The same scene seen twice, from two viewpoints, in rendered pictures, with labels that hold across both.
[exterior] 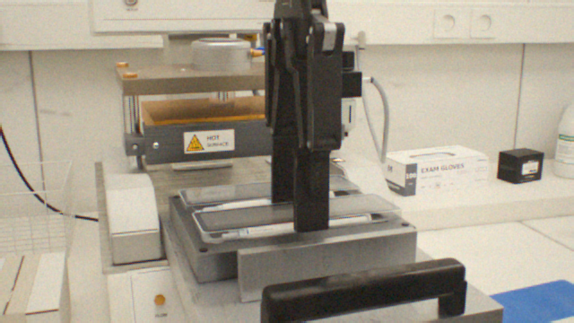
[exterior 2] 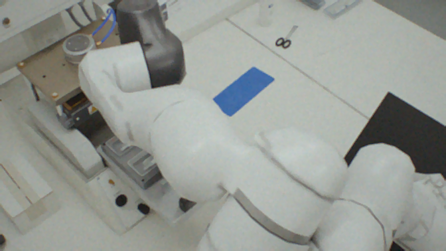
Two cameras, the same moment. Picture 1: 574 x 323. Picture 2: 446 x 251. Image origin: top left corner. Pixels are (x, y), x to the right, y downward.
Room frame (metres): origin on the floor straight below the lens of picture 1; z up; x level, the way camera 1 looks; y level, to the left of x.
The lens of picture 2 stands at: (-0.23, 0.17, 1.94)
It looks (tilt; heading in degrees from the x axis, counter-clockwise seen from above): 50 degrees down; 336
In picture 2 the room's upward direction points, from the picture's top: 2 degrees counter-clockwise
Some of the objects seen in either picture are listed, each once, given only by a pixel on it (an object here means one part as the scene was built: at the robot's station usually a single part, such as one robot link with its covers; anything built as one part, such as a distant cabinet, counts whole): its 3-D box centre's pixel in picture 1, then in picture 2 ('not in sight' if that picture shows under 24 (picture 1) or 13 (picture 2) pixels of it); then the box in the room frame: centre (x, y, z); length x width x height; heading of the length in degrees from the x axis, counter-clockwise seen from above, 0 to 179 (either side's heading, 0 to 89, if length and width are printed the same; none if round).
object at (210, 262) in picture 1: (282, 221); (154, 143); (0.54, 0.00, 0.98); 0.20 x 0.17 x 0.03; 109
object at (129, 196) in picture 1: (126, 196); (64, 137); (0.67, 0.20, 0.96); 0.25 x 0.05 x 0.07; 19
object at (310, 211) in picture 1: (311, 190); not in sight; (0.47, -0.02, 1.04); 0.03 x 0.01 x 0.07; 109
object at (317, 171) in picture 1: (319, 164); not in sight; (0.45, -0.03, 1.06); 0.03 x 0.01 x 0.05; 19
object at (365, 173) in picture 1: (336, 178); not in sight; (0.76, -0.07, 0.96); 0.26 x 0.05 x 0.07; 19
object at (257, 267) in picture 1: (299, 250); (167, 157); (0.49, -0.01, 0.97); 0.30 x 0.22 x 0.08; 19
